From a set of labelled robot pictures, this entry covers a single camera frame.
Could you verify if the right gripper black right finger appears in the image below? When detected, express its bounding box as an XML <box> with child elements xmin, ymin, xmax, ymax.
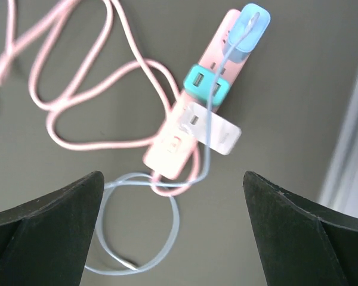
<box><xmin>243</xmin><ymin>171</ymin><xmax>358</xmax><ymax>285</ymax></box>

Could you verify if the teal dual usb charger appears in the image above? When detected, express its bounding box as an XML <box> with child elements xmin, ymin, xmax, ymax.
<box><xmin>183</xmin><ymin>64</ymin><xmax>230</xmax><ymax>108</ymax></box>

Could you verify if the light blue charger plug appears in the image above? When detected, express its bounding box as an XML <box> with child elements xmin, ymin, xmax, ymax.
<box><xmin>223</xmin><ymin>3</ymin><xmax>271</xmax><ymax>63</ymax></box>

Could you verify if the light blue charging cable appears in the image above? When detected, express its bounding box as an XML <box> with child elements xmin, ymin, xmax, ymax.
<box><xmin>85</xmin><ymin>11</ymin><xmax>262</xmax><ymax>276</ymax></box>

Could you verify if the aluminium frame post right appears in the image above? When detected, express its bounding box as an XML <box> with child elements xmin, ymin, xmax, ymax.
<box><xmin>319</xmin><ymin>75</ymin><xmax>358</xmax><ymax>218</ymax></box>

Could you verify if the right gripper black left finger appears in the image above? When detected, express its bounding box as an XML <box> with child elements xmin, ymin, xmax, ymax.
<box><xmin>0</xmin><ymin>171</ymin><xmax>104</xmax><ymax>286</ymax></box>

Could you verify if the pink power strip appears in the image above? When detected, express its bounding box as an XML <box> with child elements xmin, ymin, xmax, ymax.
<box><xmin>143</xmin><ymin>9</ymin><xmax>240</xmax><ymax>182</ymax></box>

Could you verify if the pink power strip cord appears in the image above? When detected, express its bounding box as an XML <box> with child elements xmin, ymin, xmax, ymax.
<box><xmin>0</xmin><ymin>0</ymin><xmax>202</xmax><ymax>197</ymax></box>

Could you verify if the white flat charger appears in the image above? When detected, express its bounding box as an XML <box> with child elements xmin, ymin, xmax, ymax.
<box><xmin>179</xmin><ymin>102</ymin><xmax>241</xmax><ymax>156</ymax></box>

